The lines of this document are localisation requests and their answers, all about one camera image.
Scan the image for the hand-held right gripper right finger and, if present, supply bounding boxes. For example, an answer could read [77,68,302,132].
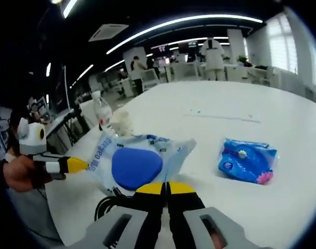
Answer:
[167,181,262,249]

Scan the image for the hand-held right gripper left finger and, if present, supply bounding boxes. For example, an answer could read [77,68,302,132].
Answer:
[82,182,166,249]

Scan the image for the black cable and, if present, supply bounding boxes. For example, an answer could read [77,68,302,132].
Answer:
[94,187,137,222]

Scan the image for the white plastic bag blue oval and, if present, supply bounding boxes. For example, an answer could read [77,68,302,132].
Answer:
[85,131,197,197]

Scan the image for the clear plastic water bottle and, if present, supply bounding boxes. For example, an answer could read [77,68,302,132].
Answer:
[91,90,114,133]

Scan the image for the blue tissue packet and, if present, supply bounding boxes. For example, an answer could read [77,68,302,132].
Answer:
[216,138,280,185]

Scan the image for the person's left hand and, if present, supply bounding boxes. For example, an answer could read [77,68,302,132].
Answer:
[4,155,54,192]

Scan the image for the large display screen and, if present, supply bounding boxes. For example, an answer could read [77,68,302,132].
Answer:
[48,64,70,115]

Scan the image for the grey fabric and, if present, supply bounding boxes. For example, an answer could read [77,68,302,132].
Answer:
[9,190,63,244]

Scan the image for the white table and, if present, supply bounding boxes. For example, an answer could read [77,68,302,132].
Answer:
[45,80,316,249]

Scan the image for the white window blind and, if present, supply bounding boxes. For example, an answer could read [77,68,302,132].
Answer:
[266,14,298,73]

